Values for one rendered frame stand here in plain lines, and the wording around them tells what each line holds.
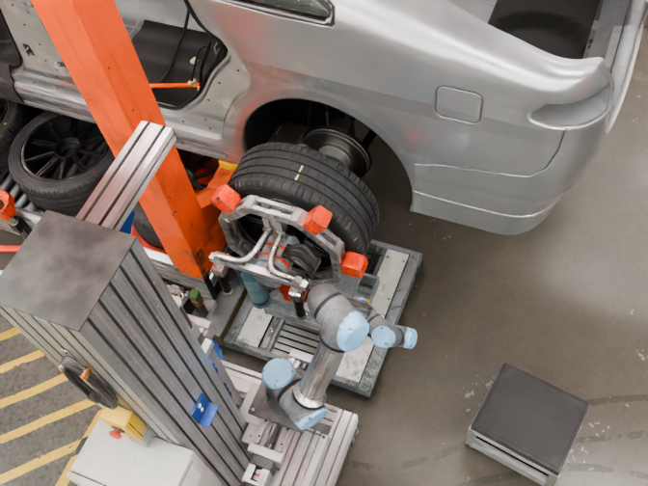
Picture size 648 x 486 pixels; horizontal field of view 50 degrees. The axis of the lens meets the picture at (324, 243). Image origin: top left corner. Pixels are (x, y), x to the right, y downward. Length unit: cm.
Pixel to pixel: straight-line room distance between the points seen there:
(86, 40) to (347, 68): 90
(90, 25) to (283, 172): 93
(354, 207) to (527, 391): 111
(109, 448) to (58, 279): 82
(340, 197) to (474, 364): 126
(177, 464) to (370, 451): 140
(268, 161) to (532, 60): 107
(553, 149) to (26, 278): 178
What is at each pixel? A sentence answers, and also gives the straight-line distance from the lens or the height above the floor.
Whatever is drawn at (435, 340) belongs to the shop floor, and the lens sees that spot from 362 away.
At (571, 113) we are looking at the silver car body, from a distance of 260.
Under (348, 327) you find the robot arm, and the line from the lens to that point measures 209.
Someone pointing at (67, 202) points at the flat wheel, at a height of 40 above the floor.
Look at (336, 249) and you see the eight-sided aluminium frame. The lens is 274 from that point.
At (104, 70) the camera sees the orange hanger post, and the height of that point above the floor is 183.
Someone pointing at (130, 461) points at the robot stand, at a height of 123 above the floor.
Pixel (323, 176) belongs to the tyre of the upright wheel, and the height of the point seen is 115.
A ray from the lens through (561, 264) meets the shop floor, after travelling 392.
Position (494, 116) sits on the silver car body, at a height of 145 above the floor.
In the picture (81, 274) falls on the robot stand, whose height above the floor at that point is 203.
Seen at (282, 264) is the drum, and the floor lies 90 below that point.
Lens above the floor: 328
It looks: 57 degrees down
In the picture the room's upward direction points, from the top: 10 degrees counter-clockwise
